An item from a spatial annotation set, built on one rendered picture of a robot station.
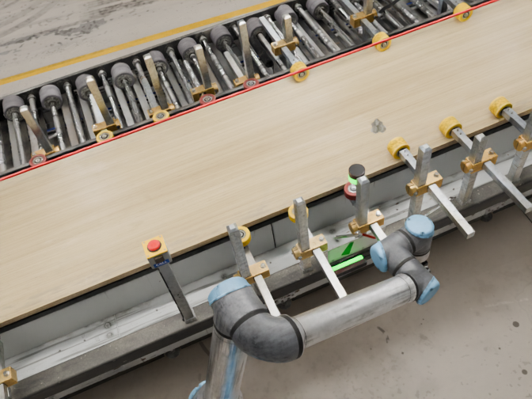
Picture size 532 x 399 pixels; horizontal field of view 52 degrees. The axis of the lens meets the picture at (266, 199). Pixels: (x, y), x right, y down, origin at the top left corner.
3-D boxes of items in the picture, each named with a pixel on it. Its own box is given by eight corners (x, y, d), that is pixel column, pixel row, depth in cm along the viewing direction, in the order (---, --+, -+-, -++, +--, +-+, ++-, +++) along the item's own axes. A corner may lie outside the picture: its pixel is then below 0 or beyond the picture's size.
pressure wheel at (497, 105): (492, 117, 232) (504, 119, 236) (504, 102, 227) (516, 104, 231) (484, 109, 236) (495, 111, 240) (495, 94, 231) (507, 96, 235)
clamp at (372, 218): (384, 224, 217) (385, 217, 214) (354, 237, 215) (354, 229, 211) (377, 214, 221) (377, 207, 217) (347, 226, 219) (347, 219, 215)
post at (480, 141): (465, 212, 240) (488, 137, 202) (458, 215, 239) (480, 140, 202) (461, 207, 242) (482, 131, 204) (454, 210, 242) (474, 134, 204)
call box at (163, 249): (173, 262, 179) (167, 250, 173) (153, 271, 178) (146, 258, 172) (167, 246, 183) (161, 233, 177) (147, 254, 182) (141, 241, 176)
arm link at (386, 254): (390, 267, 163) (422, 248, 167) (366, 241, 170) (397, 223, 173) (388, 283, 171) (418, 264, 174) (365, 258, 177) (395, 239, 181)
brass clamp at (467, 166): (496, 165, 217) (499, 156, 213) (467, 176, 215) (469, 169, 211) (486, 154, 221) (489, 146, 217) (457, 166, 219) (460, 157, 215)
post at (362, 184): (365, 252, 230) (370, 180, 192) (358, 255, 229) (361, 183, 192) (361, 245, 232) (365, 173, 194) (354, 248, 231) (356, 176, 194)
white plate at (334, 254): (384, 240, 227) (385, 226, 219) (328, 264, 223) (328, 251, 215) (383, 239, 227) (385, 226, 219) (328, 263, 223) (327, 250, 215)
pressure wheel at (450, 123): (458, 120, 224) (442, 133, 226) (465, 128, 230) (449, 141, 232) (450, 112, 227) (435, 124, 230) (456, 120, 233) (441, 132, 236)
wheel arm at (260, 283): (289, 334, 196) (288, 329, 193) (280, 338, 195) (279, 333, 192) (245, 244, 222) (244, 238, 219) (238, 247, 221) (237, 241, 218)
